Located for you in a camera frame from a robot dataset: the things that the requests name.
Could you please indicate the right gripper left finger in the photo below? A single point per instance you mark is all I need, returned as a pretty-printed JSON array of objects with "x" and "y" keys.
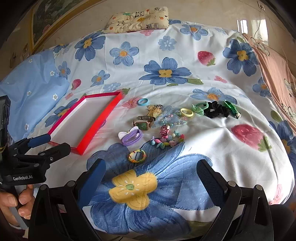
[{"x": 88, "y": 182}]

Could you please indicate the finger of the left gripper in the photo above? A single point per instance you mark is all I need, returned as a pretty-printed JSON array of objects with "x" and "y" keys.
[
  {"x": 39, "y": 140},
  {"x": 56, "y": 153}
]

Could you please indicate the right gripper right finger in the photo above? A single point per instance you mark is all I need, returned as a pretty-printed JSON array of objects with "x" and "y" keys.
[{"x": 213, "y": 182}]

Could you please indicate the pink hair clip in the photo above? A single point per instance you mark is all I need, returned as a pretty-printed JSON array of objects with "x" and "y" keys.
[{"x": 164, "y": 133}]

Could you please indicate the gold green face watch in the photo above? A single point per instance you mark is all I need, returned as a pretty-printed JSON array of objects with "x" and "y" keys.
[{"x": 144, "y": 122}]

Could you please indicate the gold bear brooch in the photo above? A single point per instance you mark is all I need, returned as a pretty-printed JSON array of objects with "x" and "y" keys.
[{"x": 154, "y": 110}]

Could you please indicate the person's left hand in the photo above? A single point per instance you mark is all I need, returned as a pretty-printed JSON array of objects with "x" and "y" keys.
[{"x": 25, "y": 198}]

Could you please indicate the red shallow tray box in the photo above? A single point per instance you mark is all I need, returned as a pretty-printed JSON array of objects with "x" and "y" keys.
[{"x": 78, "y": 126}]

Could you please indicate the light blue pillow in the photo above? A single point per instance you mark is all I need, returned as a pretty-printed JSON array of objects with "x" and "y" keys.
[{"x": 34, "y": 87}]

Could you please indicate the green knitted hair clip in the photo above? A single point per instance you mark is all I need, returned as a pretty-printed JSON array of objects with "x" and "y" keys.
[{"x": 232, "y": 109}]

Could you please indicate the black scrunchie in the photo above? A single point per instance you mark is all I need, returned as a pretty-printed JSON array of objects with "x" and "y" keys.
[{"x": 215, "y": 110}]

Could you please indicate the floral white bed quilt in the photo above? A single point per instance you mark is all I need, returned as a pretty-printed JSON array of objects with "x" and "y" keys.
[{"x": 150, "y": 188}]

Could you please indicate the pink cartoon blanket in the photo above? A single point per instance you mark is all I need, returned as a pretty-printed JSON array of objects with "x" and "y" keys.
[{"x": 278, "y": 78}]

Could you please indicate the framed landscape painting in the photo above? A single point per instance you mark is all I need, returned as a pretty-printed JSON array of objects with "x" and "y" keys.
[{"x": 47, "y": 17}]

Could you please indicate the cream cartoon print pillow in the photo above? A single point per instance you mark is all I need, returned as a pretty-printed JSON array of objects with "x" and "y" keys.
[{"x": 149, "y": 19}]

